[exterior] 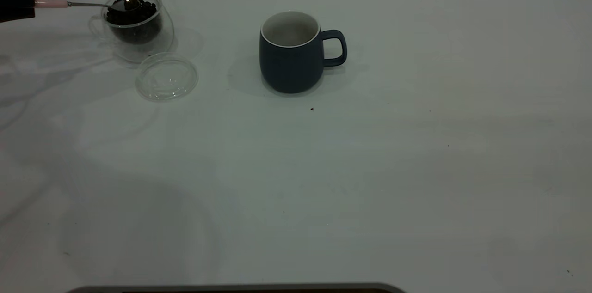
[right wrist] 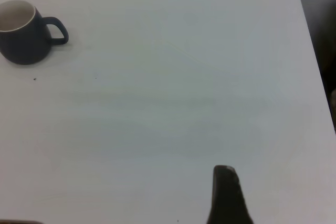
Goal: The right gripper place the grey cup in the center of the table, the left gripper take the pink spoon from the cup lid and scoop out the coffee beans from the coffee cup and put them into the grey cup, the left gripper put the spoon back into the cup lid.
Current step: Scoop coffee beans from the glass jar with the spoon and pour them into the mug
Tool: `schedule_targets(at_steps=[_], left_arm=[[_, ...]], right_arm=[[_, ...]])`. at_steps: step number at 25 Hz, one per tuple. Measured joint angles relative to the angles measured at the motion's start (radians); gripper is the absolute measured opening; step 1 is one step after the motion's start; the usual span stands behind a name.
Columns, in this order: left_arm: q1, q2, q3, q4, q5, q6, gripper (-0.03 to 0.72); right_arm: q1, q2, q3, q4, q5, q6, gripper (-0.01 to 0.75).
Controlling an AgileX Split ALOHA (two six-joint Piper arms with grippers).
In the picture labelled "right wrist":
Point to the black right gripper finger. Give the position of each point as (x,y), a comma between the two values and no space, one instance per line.
(227,200)

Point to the dark grey ceramic mug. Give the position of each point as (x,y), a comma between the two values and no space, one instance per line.
(23,48)

